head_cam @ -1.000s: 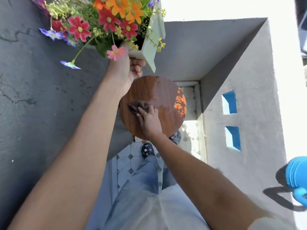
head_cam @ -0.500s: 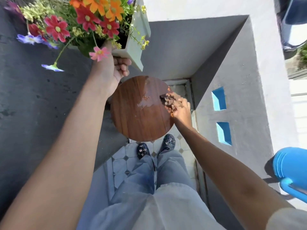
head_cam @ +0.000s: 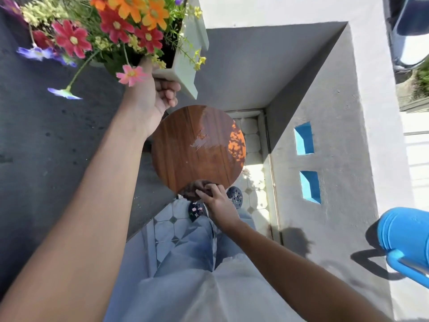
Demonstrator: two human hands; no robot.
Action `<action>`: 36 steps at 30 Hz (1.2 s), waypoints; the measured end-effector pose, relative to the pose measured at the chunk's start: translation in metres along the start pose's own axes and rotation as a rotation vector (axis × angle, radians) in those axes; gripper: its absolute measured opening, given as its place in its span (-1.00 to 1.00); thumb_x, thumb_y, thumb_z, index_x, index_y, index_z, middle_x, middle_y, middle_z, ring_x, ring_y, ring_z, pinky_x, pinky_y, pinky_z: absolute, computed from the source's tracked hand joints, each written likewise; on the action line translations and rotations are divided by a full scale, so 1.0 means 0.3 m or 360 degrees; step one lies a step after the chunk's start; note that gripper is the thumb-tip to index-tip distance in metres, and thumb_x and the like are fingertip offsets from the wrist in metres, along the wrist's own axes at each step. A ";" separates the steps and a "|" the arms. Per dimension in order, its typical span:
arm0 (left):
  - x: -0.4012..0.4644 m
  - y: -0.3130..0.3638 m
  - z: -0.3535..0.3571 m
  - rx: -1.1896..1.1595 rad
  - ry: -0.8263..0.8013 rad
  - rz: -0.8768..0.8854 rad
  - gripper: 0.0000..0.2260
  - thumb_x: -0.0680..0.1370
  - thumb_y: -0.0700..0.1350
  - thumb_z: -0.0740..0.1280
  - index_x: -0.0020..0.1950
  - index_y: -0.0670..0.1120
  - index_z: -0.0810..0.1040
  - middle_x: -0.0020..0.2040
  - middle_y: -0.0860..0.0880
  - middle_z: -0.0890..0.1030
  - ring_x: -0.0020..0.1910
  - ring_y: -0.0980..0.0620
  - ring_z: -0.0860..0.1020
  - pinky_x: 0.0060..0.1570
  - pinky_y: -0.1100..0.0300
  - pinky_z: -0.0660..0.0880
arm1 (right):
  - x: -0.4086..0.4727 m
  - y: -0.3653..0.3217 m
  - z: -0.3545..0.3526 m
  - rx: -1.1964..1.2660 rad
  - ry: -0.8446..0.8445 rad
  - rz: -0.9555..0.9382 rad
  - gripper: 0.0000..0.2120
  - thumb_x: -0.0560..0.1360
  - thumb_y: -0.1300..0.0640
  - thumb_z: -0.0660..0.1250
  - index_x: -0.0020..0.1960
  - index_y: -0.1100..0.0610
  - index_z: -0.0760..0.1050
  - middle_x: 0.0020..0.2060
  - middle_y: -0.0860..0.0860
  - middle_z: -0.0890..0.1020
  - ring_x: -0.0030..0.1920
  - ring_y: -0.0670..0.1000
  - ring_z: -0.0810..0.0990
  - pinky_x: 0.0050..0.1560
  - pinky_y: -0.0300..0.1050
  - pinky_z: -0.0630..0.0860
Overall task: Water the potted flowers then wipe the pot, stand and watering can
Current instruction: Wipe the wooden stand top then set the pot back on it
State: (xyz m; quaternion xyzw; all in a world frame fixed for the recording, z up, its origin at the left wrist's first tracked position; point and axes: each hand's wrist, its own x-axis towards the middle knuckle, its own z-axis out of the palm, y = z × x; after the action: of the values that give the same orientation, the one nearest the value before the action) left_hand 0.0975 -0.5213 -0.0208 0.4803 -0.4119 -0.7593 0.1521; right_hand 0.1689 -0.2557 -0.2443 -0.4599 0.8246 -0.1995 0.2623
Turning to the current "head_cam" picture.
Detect person's left hand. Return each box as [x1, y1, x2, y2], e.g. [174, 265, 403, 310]
[121, 58, 182, 138]

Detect person's right hand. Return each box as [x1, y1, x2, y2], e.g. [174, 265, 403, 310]
[195, 183, 243, 233]

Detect brown cloth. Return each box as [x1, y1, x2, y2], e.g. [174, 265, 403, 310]
[180, 179, 220, 202]

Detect white planter box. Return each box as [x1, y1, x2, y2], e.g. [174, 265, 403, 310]
[151, 0, 210, 100]

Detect person's left forearm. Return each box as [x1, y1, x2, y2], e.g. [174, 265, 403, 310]
[0, 104, 148, 322]

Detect person's right forearm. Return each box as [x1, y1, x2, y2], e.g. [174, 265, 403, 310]
[222, 219, 393, 322]

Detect blue clog shoe with charms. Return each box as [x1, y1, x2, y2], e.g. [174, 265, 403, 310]
[227, 186, 244, 210]
[188, 201, 208, 222]

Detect round wooden table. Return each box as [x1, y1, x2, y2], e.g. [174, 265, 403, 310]
[151, 104, 247, 196]

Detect light blue jeans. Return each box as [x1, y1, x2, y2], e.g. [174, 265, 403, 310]
[154, 207, 266, 279]

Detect bunch of colourful flowers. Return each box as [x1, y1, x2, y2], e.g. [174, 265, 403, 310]
[0, 0, 207, 100]

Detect white shirt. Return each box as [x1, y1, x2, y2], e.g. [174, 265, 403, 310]
[103, 252, 304, 322]

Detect blue watering can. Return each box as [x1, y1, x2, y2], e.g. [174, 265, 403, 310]
[377, 207, 429, 289]

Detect green shrub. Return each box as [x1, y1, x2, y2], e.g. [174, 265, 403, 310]
[412, 60, 429, 102]

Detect parked car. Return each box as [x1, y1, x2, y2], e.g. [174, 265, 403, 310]
[390, 0, 429, 73]

